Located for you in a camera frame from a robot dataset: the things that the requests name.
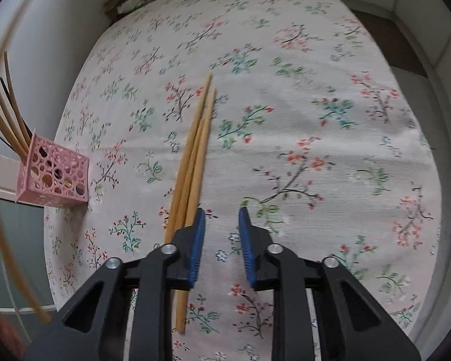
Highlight thin black chopstick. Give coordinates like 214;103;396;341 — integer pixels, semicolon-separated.
0;77;35;138

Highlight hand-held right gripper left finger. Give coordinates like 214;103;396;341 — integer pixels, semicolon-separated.
24;208;207;361

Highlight crumpled white paper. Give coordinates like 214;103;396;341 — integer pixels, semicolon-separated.
120;0;151;12

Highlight floral tablecloth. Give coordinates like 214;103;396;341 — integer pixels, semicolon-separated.
43;0;442;361

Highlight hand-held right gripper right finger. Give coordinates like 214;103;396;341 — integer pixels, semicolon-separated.
238;207;422;361

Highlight person's left forearm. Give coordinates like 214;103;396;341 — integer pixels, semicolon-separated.
0;303;25;361

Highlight pink perforated utensil holder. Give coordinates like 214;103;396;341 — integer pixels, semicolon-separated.
16;134;90;208

